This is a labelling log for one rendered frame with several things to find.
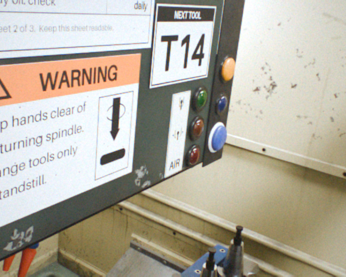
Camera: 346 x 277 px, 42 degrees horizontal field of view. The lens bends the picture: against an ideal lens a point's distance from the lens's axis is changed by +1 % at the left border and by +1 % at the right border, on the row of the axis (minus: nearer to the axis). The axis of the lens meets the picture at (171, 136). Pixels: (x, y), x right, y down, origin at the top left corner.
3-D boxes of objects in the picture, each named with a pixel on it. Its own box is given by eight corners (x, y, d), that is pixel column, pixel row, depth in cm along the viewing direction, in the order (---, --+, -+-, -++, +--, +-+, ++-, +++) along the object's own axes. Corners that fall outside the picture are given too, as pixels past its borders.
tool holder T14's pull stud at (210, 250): (207, 262, 84) (209, 246, 83) (215, 265, 83) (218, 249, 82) (203, 266, 83) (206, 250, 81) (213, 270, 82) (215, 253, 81)
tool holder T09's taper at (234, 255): (229, 262, 97) (233, 234, 95) (247, 272, 94) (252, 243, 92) (217, 270, 93) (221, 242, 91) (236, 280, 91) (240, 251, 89)
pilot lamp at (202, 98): (207, 108, 48) (210, 88, 47) (196, 111, 46) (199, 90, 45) (202, 107, 48) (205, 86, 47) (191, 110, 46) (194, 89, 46)
